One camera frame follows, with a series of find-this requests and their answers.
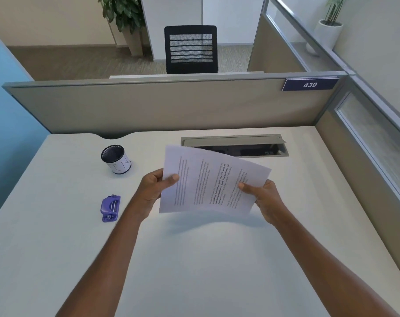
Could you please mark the black and white pen cup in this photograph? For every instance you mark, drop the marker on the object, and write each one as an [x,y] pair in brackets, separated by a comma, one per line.
[116,159]

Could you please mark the person's right thumb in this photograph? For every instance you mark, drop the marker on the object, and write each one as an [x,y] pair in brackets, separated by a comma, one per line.
[248,188]

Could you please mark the blue number sign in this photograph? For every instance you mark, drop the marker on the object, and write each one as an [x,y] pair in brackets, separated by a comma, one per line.
[309,84]

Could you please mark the printed white paper sheets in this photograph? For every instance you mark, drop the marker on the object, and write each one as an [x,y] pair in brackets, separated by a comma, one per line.
[213,181]

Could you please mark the plant in white pot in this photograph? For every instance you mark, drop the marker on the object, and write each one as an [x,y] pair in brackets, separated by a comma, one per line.
[328,26]

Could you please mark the person's right hand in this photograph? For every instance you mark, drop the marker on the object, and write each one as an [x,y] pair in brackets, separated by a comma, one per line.
[267,199]

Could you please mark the person's left thumb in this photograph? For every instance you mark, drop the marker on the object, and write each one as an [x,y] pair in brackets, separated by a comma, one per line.
[169,180]

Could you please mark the person's right forearm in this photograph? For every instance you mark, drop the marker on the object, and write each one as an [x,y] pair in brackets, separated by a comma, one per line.
[332,265]

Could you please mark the large green potted plant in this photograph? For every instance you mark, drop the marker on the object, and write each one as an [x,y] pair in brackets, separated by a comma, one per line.
[127,19]

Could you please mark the beige cubicle partition panel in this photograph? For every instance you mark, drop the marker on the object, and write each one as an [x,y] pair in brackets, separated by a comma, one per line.
[173,103]
[279,42]

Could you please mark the glass-topped cubicle side partition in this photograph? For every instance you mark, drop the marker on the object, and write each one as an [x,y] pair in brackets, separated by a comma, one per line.
[368,128]

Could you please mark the person's left forearm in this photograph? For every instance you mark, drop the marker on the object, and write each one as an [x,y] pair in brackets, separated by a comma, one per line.
[102,260]

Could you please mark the purple hole punch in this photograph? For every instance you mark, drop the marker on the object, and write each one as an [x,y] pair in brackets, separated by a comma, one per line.
[109,208]

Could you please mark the black mesh office chair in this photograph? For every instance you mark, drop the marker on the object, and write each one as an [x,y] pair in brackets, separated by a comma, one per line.
[190,49]

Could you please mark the person's left hand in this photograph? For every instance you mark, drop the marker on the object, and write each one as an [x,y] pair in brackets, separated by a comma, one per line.
[147,193]

